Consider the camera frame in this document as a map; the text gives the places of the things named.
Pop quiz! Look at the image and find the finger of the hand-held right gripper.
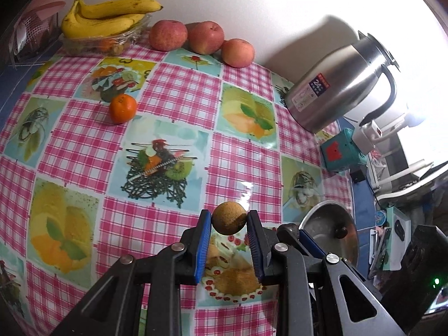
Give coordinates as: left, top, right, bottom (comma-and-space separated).
299, 230, 330, 259
277, 223, 302, 247

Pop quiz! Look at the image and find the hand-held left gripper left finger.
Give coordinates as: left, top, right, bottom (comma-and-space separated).
51, 210, 213, 336

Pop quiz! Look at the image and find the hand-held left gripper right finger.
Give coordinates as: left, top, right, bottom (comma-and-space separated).
246, 211, 408, 336

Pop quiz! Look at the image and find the brown kiwi fruit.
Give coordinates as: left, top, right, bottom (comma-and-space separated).
212, 200, 248, 235

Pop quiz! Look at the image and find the teal open flat box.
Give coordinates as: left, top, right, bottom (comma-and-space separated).
383, 206, 412, 270

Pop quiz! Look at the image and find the black device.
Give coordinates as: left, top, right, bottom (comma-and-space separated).
393, 218, 407, 240

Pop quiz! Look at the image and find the white chair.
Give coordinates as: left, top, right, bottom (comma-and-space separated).
371, 112, 448, 211

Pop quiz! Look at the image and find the pink checkered tablecloth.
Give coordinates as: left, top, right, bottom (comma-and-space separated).
0, 30, 354, 336

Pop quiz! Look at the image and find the white power adapter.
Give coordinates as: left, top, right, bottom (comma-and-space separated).
352, 119, 410, 155

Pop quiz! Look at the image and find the stainless steel thermos jug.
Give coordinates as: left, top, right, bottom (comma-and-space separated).
284, 31, 400, 134

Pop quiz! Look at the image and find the small orange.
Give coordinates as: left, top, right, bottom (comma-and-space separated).
109, 93, 137, 124

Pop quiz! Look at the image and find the red apple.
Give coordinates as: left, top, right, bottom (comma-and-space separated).
149, 20, 188, 52
189, 21, 225, 55
220, 38, 255, 68

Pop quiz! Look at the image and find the clear plastic container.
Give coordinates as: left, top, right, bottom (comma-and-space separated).
62, 14, 153, 57

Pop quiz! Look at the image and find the yellow banana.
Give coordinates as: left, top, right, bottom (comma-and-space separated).
62, 0, 147, 39
78, 0, 164, 20

